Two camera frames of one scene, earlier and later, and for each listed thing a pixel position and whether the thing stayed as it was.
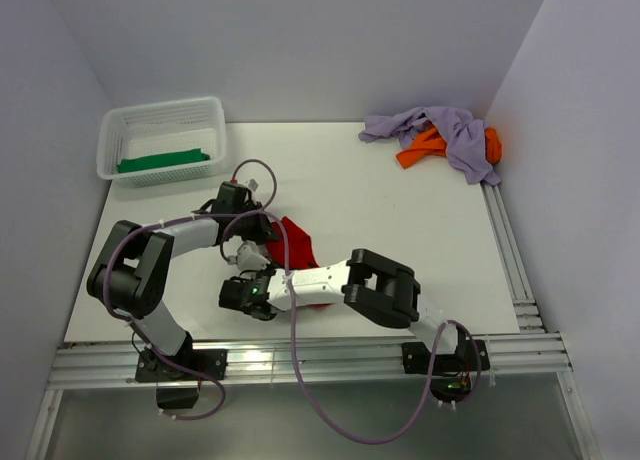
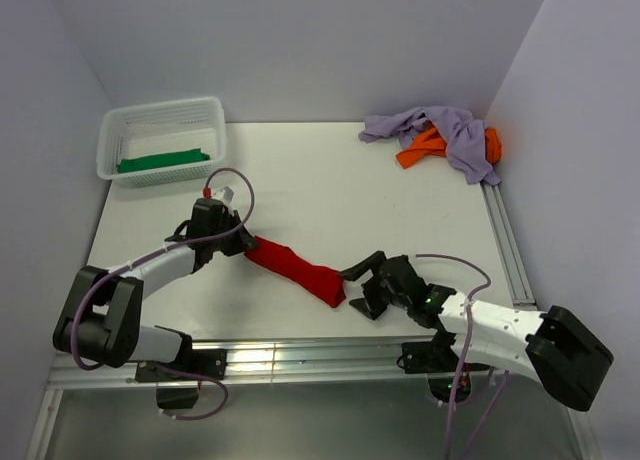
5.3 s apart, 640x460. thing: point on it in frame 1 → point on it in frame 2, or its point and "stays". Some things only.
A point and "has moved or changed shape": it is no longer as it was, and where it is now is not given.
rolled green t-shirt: x=176 y=158 stays
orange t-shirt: x=432 y=141 stays
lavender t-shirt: x=465 y=137 stays
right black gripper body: x=272 y=316 → x=399 y=300
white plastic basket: x=142 y=144 stays
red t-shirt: x=300 y=254 has moved or changed shape
